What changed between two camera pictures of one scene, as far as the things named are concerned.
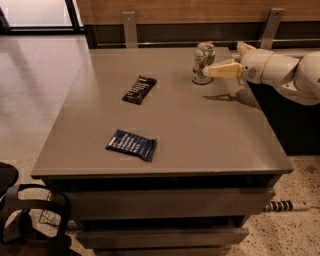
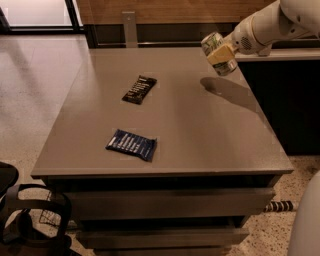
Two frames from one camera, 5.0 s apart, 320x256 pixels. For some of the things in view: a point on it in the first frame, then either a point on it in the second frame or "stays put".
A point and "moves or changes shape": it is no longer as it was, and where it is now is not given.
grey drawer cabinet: x=155 y=164 stays put
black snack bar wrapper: x=140 y=90 stays put
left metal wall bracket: x=130 y=32 stays put
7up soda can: x=204 y=56 moves or changes shape
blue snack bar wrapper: x=134 y=143 stays put
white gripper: x=251 y=66 → x=242 y=38
